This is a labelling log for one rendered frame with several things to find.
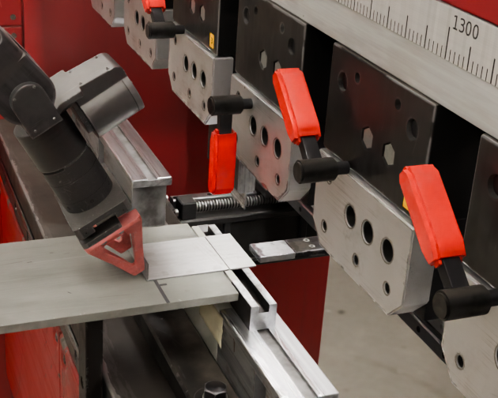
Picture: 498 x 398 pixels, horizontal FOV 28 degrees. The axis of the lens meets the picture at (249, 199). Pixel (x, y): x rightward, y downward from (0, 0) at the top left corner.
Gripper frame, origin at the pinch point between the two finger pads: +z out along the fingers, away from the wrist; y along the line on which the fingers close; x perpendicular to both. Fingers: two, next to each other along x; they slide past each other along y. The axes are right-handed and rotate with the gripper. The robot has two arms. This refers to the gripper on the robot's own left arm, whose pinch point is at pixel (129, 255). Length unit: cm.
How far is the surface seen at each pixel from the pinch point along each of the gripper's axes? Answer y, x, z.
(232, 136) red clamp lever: -15.5, -14.4, -14.6
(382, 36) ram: -36, -24, -27
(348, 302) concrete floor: 138, -44, 144
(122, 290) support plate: -4.8, 2.5, 0.4
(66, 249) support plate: 6.1, 5.8, -1.4
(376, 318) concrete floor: 127, -47, 146
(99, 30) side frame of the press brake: 85, -16, 7
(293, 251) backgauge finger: -1.9, -16.3, 10.6
